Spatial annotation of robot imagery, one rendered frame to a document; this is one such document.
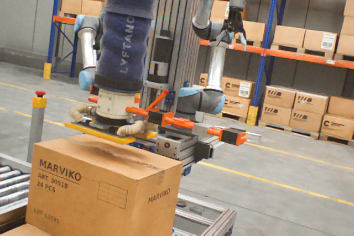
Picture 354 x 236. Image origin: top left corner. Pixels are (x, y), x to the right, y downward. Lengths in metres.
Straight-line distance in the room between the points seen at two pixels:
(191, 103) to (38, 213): 0.97
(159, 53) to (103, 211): 1.05
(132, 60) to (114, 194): 0.59
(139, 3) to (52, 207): 1.02
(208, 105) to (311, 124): 6.59
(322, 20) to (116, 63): 8.58
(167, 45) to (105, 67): 0.70
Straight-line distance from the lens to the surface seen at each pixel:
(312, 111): 8.87
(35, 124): 3.04
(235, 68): 10.53
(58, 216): 2.11
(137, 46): 1.92
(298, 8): 10.32
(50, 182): 2.10
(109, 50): 1.94
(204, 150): 2.51
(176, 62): 2.61
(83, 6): 10.96
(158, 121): 1.85
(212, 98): 2.40
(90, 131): 1.96
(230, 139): 1.73
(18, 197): 2.58
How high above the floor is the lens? 1.53
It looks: 9 degrees down
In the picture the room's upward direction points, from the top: 9 degrees clockwise
